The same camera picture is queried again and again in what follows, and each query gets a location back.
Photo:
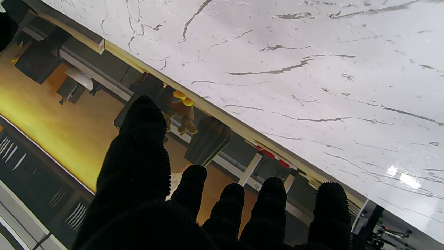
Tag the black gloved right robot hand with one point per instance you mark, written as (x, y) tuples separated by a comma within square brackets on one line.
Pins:
[(7, 33)]

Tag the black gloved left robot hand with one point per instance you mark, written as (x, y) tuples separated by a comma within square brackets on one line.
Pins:
[(138, 180)]

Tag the printed kitchen scene backdrop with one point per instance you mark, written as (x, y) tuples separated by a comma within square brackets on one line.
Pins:
[(69, 114)]

